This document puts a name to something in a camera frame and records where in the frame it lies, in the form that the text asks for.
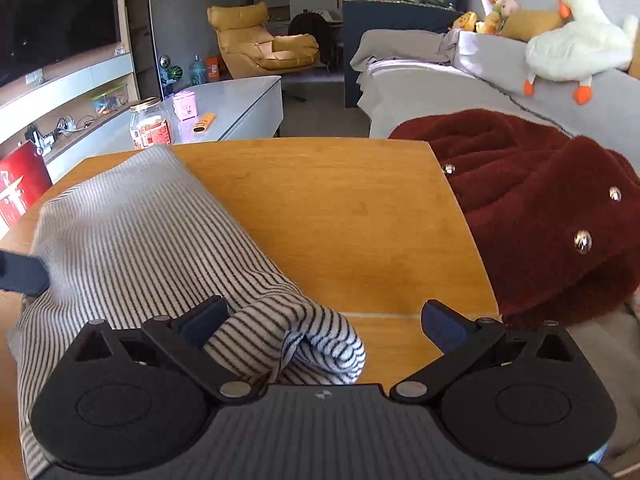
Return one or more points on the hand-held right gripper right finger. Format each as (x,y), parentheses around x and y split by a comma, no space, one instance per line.
(443,328)

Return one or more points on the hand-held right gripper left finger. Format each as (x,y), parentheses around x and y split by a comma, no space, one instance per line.
(204,321)

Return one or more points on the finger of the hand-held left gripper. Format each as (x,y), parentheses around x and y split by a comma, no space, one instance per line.
(22,272)

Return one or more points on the striped grey garment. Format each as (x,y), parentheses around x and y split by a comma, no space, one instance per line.
(145,230)

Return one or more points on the red box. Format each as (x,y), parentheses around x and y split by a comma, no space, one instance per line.
(22,185)

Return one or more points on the dark red fleece jacket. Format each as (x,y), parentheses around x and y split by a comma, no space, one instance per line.
(525,195)

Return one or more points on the clear plastic container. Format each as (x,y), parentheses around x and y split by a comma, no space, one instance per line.
(109,102)

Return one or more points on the glass jar with red label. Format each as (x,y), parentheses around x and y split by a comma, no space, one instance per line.
(150,130)

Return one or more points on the white and wood TV cabinet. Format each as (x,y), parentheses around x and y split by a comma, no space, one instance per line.
(75,85)

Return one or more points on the pink box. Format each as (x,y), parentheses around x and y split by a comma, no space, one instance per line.
(185,105)

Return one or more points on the white coffee table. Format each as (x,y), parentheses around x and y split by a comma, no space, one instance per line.
(235,100)

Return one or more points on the grey sofa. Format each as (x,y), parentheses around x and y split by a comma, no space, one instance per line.
(440,85)

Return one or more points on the blue water bottle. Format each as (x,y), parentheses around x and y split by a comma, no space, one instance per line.
(197,72)

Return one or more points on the watermelon ball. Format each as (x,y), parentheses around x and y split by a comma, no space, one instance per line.
(173,74)

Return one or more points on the orange box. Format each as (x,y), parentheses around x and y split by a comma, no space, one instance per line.
(213,67)

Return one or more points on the black television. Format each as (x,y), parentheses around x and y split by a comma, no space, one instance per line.
(50,10)

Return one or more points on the grey blanket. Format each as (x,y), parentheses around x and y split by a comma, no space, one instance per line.
(400,45)

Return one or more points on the yellow leather armchair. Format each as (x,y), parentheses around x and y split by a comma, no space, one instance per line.
(260,40)

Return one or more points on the black chair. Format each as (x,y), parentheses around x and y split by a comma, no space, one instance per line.
(310,35)

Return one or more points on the small yellow plush toy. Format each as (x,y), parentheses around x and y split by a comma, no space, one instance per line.
(465,21)

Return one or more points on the dark fish tank cabinet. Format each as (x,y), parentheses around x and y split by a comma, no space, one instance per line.
(395,17)

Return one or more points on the yellow plush toys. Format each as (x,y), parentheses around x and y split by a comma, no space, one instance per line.
(530,22)

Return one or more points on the white duck plush toy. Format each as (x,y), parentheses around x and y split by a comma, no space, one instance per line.
(580,40)

